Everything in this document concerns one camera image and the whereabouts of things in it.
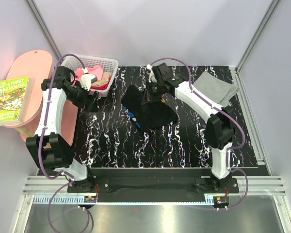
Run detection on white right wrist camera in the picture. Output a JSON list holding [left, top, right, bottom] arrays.
[[146, 64, 157, 83]]

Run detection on folded grey t shirt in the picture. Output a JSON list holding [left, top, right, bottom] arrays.
[[193, 71, 239, 107]]

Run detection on pink garment in basket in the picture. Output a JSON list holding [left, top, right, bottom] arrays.
[[75, 66, 103, 81]]

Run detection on beige garment in basket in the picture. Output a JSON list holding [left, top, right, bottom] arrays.
[[92, 72, 111, 87]]

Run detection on white plastic laundry basket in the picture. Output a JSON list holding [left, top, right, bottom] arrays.
[[61, 55, 118, 98]]

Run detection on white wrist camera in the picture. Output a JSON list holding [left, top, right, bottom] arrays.
[[80, 68, 97, 91], [146, 64, 157, 83]]

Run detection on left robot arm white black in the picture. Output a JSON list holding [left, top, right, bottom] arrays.
[[26, 66, 98, 192]]

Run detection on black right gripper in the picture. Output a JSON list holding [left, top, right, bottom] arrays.
[[142, 80, 163, 105]]

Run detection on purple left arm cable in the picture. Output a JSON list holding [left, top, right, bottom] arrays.
[[37, 53, 95, 233]]

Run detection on pink tiered shelf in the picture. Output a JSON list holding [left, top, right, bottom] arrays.
[[6, 50, 78, 145]]

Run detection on magenta garment in basket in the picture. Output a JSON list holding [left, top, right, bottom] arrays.
[[91, 83, 109, 91]]

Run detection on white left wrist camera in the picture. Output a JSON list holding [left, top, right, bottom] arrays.
[[80, 68, 97, 91]]

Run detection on aluminium frame rail front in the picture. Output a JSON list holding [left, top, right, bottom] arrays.
[[23, 176, 285, 206]]

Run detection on black t shirt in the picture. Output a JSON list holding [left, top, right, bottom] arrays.
[[121, 85, 178, 132]]

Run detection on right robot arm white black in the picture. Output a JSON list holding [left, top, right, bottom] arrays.
[[142, 63, 236, 193]]

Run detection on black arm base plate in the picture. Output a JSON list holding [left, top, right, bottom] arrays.
[[67, 167, 240, 203]]

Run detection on green treehouse book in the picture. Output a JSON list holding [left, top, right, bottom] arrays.
[[0, 76, 34, 126]]

